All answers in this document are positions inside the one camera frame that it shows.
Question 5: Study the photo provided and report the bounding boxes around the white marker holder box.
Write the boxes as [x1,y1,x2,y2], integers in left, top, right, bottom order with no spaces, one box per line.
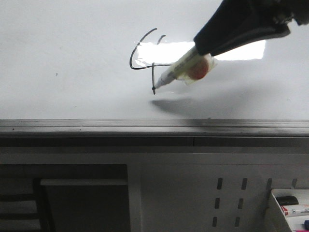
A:
[265,188,309,232]

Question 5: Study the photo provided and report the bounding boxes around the white perforated metal panel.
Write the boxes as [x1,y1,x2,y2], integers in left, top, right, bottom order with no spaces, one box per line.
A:
[0,146,309,232]

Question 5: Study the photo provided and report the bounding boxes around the blue marker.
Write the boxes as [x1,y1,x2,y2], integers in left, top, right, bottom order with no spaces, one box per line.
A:
[304,220,309,231]

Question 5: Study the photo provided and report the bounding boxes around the dark cabinet with shelf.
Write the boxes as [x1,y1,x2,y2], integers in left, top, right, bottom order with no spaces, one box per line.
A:
[0,164,130,232]

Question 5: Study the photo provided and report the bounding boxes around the white whiteboard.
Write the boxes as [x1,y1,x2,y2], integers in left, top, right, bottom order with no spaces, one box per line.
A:
[0,0,309,120]

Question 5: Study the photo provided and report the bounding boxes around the black marker cap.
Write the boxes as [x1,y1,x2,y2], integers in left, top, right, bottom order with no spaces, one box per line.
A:
[276,196,299,206]

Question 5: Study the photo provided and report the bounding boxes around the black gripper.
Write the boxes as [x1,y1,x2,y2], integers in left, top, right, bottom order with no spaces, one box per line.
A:
[194,0,309,56]

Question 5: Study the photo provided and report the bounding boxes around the red-capped white marker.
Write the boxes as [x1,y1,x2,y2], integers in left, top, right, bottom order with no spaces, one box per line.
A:
[280,204,309,218]

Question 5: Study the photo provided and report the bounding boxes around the white black-tip whiteboard marker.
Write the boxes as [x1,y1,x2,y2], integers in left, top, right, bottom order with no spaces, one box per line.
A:
[152,46,217,92]

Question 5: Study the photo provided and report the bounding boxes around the grey aluminium whiteboard tray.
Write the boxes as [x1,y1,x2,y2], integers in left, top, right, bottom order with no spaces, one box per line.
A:
[0,119,309,146]

